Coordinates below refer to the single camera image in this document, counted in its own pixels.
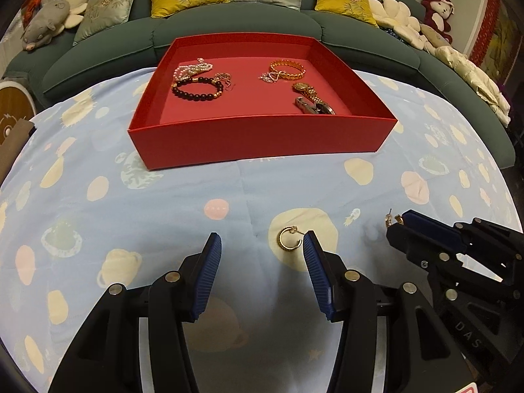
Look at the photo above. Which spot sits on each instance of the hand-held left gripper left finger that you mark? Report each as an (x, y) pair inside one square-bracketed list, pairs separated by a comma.
[(206, 278)]

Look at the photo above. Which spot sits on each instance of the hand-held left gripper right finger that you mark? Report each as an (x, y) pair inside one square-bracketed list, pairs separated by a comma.
[(317, 278)]

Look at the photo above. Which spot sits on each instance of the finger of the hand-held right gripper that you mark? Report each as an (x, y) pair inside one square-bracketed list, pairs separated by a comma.
[(430, 227), (409, 243)]

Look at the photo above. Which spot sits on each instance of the gold hoop earring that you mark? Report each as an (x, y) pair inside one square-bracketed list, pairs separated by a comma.
[(281, 240), (389, 220)]

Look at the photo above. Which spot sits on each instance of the red cardboard box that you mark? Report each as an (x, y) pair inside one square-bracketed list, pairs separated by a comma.
[(262, 139)]

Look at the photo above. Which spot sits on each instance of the gold wristwatch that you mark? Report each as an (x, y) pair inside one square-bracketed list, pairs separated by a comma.
[(301, 86)]

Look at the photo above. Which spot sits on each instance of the blue planet print tablecloth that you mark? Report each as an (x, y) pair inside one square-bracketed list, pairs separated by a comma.
[(123, 213)]

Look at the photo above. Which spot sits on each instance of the cream quilted cloth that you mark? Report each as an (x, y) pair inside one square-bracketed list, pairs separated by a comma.
[(470, 73)]

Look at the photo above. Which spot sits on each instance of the beige plush toy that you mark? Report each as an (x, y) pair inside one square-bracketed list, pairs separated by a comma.
[(433, 35)]

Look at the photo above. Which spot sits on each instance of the dark patterned cloth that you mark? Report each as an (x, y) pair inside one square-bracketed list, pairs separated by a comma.
[(391, 32)]

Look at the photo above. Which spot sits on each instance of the red hanging banner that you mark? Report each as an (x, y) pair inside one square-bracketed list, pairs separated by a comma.
[(489, 28)]

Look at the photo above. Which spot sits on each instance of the red monkey plush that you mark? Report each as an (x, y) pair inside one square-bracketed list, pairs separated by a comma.
[(438, 12)]

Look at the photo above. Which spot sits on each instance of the white flower plush cushion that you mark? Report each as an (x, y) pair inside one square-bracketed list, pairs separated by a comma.
[(393, 12)]

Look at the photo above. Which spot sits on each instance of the brown cardboard piece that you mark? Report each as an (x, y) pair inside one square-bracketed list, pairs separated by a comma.
[(14, 147)]

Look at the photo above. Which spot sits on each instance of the green curved sofa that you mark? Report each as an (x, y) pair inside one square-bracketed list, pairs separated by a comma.
[(123, 45)]

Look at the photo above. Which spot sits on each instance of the white device with wooden disc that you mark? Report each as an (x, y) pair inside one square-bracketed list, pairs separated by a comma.
[(12, 106)]

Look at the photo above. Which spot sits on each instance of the grey plush animal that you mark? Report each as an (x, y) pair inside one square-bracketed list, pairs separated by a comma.
[(45, 20)]

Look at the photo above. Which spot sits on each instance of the small red plush toy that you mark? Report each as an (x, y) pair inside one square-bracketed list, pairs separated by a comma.
[(32, 8)]

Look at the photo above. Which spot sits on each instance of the yellow wall picture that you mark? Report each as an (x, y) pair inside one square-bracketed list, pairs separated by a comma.
[(507, 45)]

